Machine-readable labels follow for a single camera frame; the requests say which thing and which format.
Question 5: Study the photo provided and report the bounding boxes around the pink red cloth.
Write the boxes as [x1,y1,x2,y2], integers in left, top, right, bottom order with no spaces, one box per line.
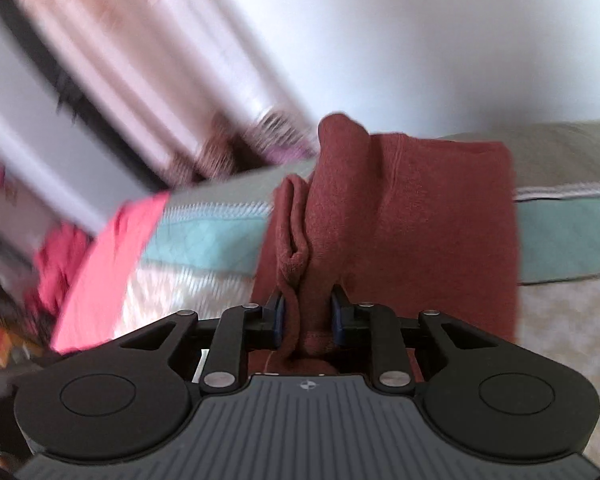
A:
[50,192,170,353]

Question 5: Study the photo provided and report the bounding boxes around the pink lace curtain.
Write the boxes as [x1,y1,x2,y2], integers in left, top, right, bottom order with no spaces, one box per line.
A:
[15,0,317,186]

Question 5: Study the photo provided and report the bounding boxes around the dark red sweater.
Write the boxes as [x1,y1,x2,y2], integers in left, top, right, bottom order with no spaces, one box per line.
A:
[249,114,518,374]

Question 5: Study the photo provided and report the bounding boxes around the patterned bed quilt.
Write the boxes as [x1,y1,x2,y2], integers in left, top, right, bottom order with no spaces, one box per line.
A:
[112,122,600,465]

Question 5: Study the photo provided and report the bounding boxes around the red clothes pile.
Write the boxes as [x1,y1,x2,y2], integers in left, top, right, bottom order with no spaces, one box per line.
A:
[24,222,93,318]

